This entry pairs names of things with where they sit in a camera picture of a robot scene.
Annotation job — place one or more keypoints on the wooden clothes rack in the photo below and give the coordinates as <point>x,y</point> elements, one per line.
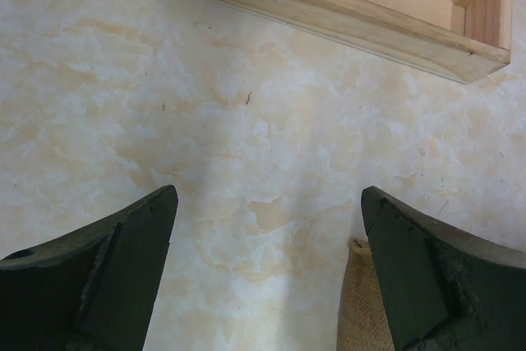
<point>461,40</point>

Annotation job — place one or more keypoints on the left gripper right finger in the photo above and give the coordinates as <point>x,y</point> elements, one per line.
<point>443,288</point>

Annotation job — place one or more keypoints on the canvas bag with white handles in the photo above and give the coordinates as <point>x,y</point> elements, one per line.
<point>362,321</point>

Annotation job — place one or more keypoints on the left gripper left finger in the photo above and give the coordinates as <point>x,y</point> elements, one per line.
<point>93,288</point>

